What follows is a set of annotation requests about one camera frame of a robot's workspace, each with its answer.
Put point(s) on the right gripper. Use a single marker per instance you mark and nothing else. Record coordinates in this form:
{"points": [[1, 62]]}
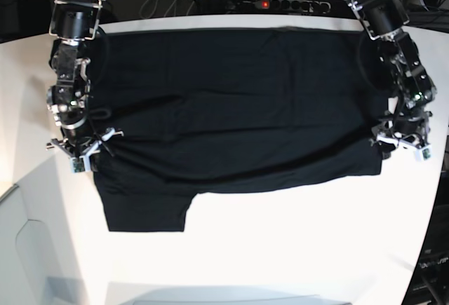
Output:
{"points": [[81, 145]]}

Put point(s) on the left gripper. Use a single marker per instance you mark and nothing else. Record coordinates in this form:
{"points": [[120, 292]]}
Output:
{"points": [[396, 130]]}

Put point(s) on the black T-shirt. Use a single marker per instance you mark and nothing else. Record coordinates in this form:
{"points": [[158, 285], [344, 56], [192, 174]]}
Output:
{"points": [[229, 112]]}

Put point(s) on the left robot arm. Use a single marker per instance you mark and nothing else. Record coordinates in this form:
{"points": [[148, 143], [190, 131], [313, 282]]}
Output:
{"points": [[384, 22]]}

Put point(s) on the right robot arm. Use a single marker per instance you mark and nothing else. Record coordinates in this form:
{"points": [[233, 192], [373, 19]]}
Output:
{"points": [[74, 24]]}

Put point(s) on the black power strip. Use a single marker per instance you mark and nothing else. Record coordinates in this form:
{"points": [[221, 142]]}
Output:
{"points": [[291, 6]]}

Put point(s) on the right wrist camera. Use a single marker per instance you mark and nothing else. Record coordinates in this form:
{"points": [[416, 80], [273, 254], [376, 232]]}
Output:
{"points": [[77, 164]]}

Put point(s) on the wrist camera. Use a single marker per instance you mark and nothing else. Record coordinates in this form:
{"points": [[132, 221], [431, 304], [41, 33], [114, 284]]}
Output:
{"points": [[423, 153], [77, 164]]}

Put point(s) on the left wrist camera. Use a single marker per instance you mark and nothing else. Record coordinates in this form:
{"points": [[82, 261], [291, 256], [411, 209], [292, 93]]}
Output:
{"points": [[423, 153]]}

